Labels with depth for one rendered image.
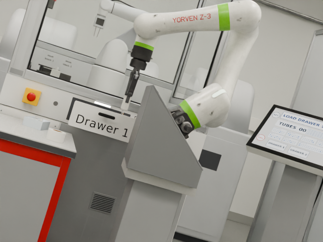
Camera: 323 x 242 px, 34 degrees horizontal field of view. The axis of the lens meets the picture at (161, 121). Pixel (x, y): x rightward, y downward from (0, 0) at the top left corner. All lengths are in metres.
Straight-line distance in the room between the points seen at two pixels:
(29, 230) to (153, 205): 0.47
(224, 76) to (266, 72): 3.83
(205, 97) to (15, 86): 0.95
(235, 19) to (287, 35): 4.01
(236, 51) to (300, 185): 0.71
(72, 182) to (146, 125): 0.78
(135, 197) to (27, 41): 0.95
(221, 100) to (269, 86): 4.06
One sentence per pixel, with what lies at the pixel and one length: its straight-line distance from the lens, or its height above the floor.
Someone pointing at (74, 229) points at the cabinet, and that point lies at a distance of 2.68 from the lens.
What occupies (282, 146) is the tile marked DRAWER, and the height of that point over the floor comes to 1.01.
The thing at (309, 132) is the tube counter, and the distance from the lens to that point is 2.61.
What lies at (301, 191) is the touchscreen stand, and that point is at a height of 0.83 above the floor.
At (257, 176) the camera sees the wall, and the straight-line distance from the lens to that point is 6.20.
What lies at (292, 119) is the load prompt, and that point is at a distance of 2.67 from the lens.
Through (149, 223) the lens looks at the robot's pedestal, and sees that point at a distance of 2.09.
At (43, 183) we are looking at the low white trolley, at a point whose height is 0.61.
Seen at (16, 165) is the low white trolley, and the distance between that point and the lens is 2.02.
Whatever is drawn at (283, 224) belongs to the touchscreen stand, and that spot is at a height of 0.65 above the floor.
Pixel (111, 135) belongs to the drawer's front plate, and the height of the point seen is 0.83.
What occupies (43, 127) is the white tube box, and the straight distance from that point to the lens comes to 2.34.
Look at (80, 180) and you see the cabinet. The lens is 2.63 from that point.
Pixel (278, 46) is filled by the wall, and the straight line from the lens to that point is 6.19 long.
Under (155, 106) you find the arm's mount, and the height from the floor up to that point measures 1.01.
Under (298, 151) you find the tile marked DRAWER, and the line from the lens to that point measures 2.52.
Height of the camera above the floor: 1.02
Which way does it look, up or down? 2 degrees down
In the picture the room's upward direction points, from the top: 18 degrees clockwise
